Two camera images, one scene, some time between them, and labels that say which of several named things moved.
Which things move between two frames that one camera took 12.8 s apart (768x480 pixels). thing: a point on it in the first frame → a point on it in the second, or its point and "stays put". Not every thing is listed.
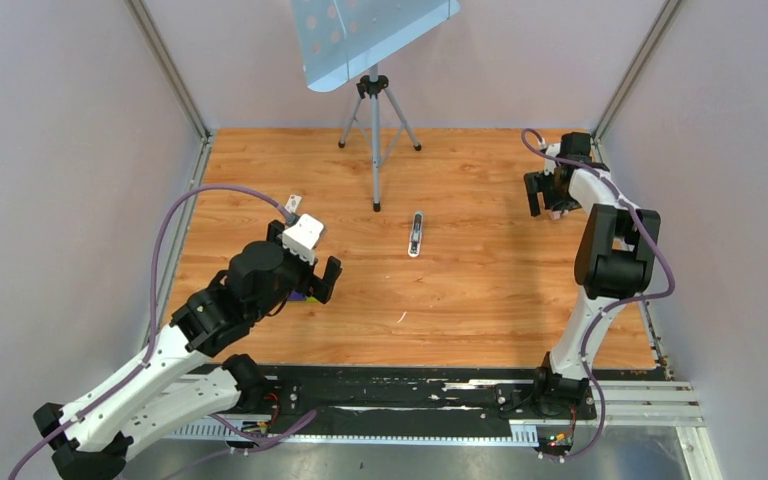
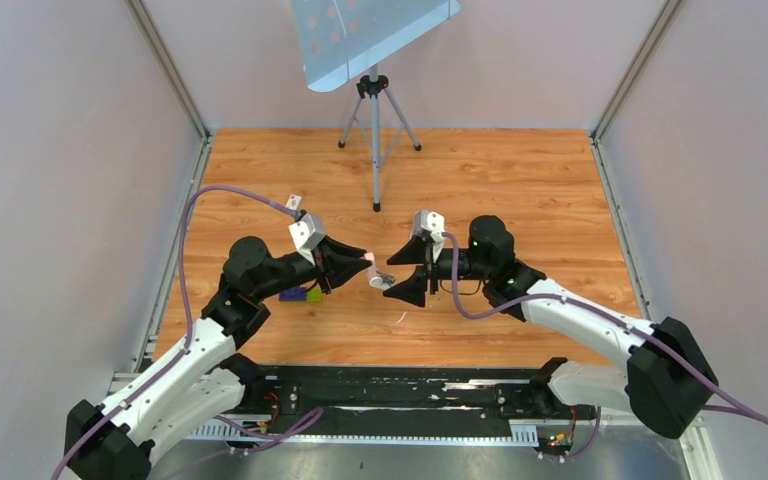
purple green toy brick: x=294 y=295 stays put
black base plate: x=399 y=393 stays put
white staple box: x=293 y=203 stays put
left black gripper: x=321 y=287 → x=337 y=269
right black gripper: x=534 y=183 → x=416 y=252
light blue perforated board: x=341 y=38 stays put
